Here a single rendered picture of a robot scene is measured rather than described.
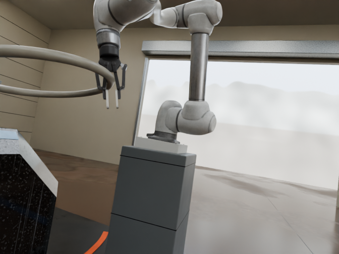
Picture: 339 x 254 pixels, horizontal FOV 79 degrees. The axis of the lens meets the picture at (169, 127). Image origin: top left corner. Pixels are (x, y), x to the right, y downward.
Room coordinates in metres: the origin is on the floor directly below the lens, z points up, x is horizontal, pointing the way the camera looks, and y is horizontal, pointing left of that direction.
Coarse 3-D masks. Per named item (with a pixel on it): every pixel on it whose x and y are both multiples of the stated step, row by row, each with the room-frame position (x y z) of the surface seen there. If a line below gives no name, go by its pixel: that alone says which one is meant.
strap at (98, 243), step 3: (105, 231) 1.82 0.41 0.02; (102, 234) 1.76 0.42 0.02; (105, 234) 1.77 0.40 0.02; (102, 237) 1.71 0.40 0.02; (105, 237) 1.72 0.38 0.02; (99, 240) 1.66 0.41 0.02; (102, 240) 1.67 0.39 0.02; (96, 243) 1.61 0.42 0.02; (99, 243) 1.62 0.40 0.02; (93, 246) 1.57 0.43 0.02; (96, 246) 1.57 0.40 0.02; (90, 249) 1.52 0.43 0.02; (93, 249) 1.53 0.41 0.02; (87, 252) 1.48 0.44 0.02; (90, 252) 1.49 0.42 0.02
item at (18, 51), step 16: (0, 48) 0.49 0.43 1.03; (16, 48) 0.50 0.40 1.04; (32, 48) 0.51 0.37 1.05; (80, 64) 0.59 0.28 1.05; (96, 64) 0.63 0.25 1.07; (112, 80) 0.75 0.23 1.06; (32, 96) 0.90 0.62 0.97; (48, 96) 0.93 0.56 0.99; (64, 96) 0.95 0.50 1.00; (80, 96) 0.95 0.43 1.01
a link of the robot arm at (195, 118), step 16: (208, 0) 1.03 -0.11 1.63; (192, 16) 1.07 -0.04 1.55; (208, 16) 1.04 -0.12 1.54; (192, 32) 1.11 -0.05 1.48; (208, 32) 1.09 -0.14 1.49; (192, 48) 1.13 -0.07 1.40; (192, 64) 1.15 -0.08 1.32; (192, 80) 1.17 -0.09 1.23; (192, 96) 1.19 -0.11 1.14; (192, 112) 1.18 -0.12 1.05; (208, 112) 1.18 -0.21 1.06; (192, 128) 1.20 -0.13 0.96; (208, 128) 1.18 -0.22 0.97
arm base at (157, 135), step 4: (156, 132) 1.32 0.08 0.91; (160, 132) 1.30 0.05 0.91; (148, 136) 1.31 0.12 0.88; (152, 136) 1.31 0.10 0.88; (156, 136) 1.31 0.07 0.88; (160, 136) 1.30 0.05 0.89; (164, 136) 1.29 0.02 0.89; (168, 136) 1.30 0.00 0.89; (172, 136) 1.31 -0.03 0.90; (176, 136) 1.34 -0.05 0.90; (160, 140) 1.29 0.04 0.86; (164, 140) 1.29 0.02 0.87; (168, 140) 1.28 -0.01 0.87; (172, 140) 1.28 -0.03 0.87; (176, 140) 1.35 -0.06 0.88
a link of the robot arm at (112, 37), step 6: (102, 30) 0.74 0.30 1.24; (108, 30) 0.75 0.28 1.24; (114, 30) 0.76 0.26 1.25; (96, 36) 0.77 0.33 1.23; (102, 36) 0.75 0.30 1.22; (108, 36) 0.75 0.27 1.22; (114, 36) 0.76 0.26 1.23; (102, 42) 0.75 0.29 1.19; (108, 42) 0.75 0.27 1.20; (114, 42) 0.76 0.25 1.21
